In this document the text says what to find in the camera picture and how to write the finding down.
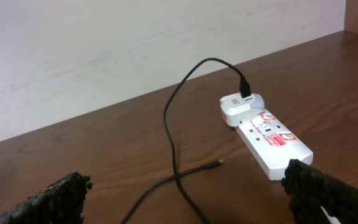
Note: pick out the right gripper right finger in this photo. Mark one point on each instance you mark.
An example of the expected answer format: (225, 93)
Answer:
(316, 197)

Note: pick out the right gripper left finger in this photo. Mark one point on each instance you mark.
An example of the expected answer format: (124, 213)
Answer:
(59, 203)

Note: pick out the white USB charger adapter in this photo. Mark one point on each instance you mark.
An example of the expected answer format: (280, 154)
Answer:
(236, 109)

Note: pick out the white power strip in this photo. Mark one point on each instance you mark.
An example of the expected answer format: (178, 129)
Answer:
(272, 144)

